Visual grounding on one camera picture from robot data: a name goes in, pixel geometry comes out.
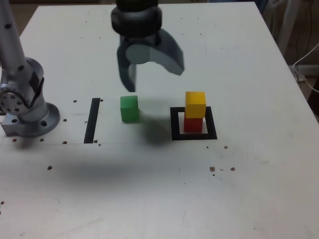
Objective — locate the black tape strip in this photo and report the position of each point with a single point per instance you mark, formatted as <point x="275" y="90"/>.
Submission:
<point x="91" y="119"/>

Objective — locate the yellow cube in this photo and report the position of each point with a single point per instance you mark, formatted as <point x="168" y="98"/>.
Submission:
<point x="195" y="107"/>

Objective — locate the green cube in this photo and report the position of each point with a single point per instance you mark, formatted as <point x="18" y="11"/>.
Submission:
<point x="129" y="110"/>

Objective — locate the red cube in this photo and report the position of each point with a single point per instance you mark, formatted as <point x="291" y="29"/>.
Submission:
<point x="193" y="124"/>

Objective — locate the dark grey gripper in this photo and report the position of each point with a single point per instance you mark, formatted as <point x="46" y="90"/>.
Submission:
<point x="142" y="41"/>

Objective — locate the black tape square outline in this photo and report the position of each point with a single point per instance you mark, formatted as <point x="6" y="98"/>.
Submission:
<point x="174" y="124"/>

